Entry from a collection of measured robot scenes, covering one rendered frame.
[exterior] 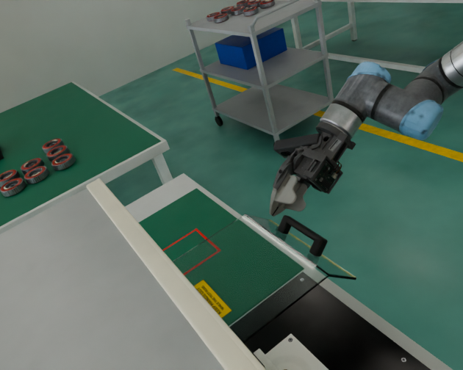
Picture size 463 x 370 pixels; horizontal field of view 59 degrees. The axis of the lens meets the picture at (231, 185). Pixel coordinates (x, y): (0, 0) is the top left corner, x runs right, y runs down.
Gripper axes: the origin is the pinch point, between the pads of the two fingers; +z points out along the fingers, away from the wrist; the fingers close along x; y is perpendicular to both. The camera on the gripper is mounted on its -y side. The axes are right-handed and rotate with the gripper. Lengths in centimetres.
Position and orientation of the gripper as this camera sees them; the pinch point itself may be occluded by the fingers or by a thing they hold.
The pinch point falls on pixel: (272, 208)
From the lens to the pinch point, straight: 85.7
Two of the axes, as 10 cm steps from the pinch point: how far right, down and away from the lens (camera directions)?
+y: 5.4, 3.5, -7.7
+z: -5.6, 8.2, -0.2
